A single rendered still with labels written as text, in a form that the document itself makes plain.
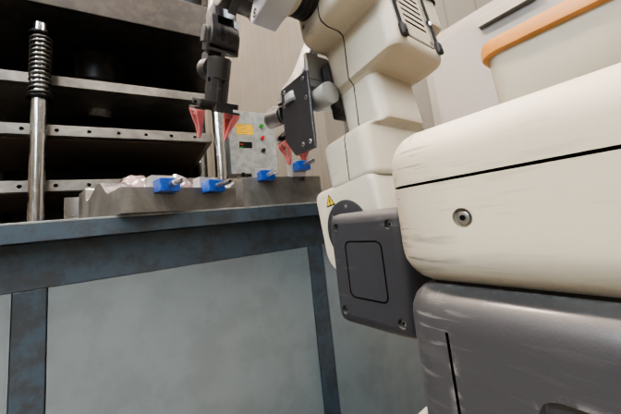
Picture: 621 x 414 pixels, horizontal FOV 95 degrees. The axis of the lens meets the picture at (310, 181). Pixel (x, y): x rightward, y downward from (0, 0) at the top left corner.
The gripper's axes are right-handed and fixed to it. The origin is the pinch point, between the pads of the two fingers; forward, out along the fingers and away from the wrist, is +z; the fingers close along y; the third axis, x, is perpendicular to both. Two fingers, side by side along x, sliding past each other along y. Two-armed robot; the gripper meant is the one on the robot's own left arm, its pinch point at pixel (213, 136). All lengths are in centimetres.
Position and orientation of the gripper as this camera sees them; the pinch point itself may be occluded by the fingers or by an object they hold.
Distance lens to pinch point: 80.8
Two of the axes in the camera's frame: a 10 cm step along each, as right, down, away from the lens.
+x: 6.0, 2.8, -7.5
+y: -7.8, 0.0, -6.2
